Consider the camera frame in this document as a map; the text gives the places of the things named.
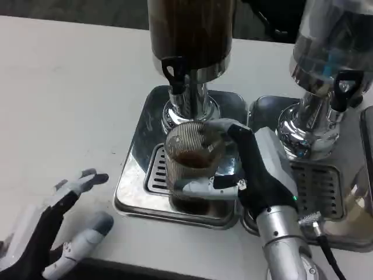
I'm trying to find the clear ribbed glass cup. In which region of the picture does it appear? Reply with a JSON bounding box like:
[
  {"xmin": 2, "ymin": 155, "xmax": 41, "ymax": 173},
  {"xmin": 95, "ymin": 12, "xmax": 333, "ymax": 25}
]
[{"xmin": 164, "ymin": 121, "xmax": 227, "ymax": 205}]

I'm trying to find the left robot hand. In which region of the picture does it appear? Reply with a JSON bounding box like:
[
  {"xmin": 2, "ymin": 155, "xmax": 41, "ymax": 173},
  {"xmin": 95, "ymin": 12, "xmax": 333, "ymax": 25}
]
[{"xmin": 0, "ymin": 168, "xmax": 114, "ymax": 280}]

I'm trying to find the steel drip tray base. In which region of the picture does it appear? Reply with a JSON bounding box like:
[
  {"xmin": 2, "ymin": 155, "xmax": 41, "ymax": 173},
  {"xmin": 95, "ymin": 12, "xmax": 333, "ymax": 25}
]
[
  {"xmin": 113, "ymin": 85, "xmax": 248, "ymax": 230},
  {"xmin": 240, "ymin": 95, "xmax": 373, "ymax": 251}
]

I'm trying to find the clear drink dispenser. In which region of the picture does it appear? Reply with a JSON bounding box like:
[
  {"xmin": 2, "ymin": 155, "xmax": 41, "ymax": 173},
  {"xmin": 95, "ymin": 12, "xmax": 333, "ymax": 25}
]
[{"xmin": 276, "ymin": 0, "xmax": 373, "ymax": 161}]

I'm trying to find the black background object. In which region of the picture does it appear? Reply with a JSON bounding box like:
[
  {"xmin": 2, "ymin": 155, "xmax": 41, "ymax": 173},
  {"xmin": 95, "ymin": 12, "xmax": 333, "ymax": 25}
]
[{"xmin": 241, "ymin": 0, "xmax": 301, "ymax": 44}]

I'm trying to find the steel and beige appliance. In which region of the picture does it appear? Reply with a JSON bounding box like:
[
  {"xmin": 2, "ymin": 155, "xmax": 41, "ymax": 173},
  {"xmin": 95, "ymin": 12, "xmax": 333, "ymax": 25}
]
[{"xmin": 345, "ymin": 105, "xmax": 373, "ymax": 251}]

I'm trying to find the dark drink dispenser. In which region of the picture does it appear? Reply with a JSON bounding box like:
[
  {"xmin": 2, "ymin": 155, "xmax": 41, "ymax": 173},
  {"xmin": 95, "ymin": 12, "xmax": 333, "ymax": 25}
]
[{"xmin": 147, "ymin": 0, "xmax": 234, "ymax": 132}]

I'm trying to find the slotted steel drip grid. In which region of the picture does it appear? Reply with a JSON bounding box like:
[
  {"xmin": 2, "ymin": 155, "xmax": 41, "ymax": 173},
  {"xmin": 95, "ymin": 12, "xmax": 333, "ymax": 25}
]
[
  {"xmin": 290, "ymin": 162, "xmax": 344, "ymax": 219},
  {"xmin": 145, "ymin": 142, "xmax": 175, "ymax": 196}
]

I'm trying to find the black tap handle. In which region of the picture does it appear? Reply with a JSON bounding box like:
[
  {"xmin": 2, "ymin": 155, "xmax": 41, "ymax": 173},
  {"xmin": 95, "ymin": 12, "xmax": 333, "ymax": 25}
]
[
  {"xmin": 161, "ymin": 57, "xmax": 187, "ymax": 96},
  {"xmin": 333, "ymin": 71, "xmax": 364, "ymax": 113}
]

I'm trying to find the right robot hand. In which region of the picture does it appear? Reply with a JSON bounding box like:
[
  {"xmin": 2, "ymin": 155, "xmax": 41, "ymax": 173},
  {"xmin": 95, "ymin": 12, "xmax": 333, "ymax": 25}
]
[{"xmin": 174, "ymin": 118, "xmax": 300, "ymax": 219}]

